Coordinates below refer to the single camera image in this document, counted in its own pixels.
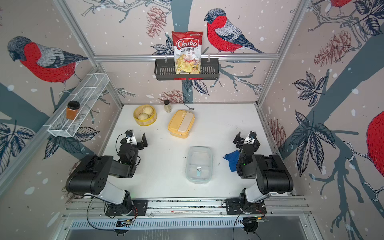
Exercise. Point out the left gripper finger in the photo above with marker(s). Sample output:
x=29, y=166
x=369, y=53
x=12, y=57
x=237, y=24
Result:
x=129, y=133
x=144, y=141

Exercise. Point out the clear lunch box lid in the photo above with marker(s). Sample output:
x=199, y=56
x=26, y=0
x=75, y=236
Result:
x=199, y=166

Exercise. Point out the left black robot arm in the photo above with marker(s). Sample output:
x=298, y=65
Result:
x=90, y=178

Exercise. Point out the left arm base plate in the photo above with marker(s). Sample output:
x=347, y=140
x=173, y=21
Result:
x=132, y=208

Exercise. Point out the yellow lunch box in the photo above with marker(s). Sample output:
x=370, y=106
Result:
x=181, y=124

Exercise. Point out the blue cleaning cloth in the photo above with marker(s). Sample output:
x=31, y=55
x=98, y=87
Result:
x=233, y=159

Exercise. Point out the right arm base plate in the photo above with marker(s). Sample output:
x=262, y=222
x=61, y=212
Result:
x=234, y=206

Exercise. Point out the white wire shelf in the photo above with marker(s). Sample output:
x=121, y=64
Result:
x=87, y=96

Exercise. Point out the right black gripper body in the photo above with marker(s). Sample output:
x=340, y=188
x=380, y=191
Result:
x=241, y=143

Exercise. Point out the aluminium mounting rail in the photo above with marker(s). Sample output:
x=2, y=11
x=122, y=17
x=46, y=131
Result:
x=276, y=205

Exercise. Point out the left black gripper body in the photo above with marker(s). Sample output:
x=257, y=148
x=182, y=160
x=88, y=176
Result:
x=139, y=143

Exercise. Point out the small spice jar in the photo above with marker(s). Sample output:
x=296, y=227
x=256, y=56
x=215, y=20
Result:
x=167, y=106

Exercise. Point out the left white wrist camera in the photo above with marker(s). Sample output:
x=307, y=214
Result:
x=132, y=140

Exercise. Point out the white bun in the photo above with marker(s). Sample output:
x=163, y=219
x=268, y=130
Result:
x=143, y=116
x=148, y=110

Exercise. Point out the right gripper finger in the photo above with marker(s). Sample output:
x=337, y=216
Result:
x=238, y=141
x=252, y=135

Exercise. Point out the red cassava chips bag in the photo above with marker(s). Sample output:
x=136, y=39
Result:
x=187, y=52

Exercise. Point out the orange jar black lid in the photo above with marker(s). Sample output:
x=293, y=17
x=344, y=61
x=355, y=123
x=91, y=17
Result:
x=72, y=110

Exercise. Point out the yellow bamboo steamer basket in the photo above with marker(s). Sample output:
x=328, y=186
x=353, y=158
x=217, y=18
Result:
x=147, y=122

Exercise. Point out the black wall basket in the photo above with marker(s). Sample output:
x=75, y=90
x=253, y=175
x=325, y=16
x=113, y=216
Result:
x=165, y=70

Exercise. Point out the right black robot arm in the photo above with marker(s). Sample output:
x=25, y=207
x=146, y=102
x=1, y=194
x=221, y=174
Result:
x=270, y=173

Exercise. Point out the left white bun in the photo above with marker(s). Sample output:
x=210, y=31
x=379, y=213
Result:
x=143, y=116

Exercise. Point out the right white bun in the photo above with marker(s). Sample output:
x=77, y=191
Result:
x=148, y=110

